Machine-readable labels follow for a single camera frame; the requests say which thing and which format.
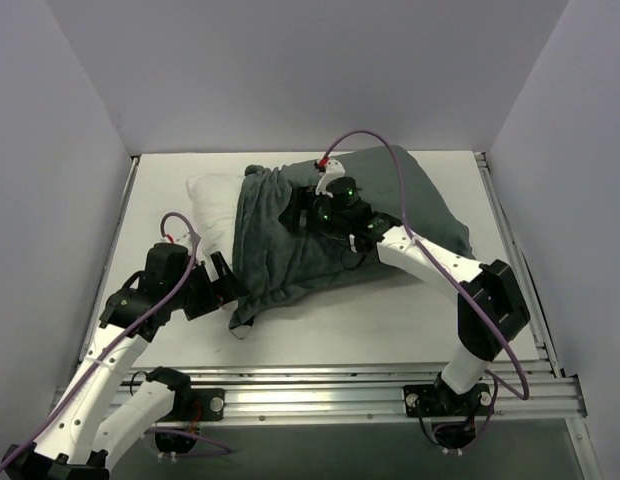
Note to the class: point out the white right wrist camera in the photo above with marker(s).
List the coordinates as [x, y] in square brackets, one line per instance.
[329, 170]

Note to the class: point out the aluminium right side rail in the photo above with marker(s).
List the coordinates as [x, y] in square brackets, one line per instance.
[517, 260]

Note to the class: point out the white pillow insert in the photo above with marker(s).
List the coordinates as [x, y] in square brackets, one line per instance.
[214, 199]

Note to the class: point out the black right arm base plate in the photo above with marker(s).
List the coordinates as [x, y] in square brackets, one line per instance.
[438, 400]

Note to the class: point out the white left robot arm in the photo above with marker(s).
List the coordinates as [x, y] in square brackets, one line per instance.
[82, 439]

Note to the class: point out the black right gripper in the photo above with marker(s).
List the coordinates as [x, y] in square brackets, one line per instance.
[300, 209]

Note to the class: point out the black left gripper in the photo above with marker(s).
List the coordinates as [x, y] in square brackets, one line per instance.
[216, 281]

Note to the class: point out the aluminium rail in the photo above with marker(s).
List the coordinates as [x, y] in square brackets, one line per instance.
[125, 197]
[517, 260]

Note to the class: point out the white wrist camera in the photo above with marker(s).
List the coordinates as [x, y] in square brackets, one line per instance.
[184, 240]
[329, 170]

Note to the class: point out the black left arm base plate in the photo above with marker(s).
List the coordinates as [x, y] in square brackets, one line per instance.
[205, 402]

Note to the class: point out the aluminium left side rail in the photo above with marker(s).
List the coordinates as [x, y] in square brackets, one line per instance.
[125, 197]

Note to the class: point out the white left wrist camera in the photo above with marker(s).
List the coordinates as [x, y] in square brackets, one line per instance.
[184, 240]

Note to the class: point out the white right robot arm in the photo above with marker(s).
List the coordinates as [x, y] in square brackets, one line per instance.
[491, 310]

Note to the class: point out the zebra and grey plush pillowcase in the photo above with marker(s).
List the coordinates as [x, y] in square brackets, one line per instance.
[279, 268]

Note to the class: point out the aluminium front rail frame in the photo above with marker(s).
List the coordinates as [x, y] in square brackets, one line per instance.
[365, 394]

